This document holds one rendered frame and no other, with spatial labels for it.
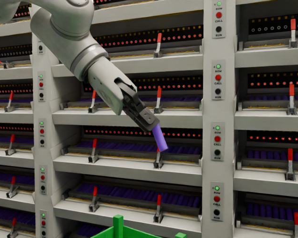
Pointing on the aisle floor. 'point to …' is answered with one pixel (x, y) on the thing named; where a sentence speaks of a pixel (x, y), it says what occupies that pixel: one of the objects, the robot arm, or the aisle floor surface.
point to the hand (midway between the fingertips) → (146, 121)
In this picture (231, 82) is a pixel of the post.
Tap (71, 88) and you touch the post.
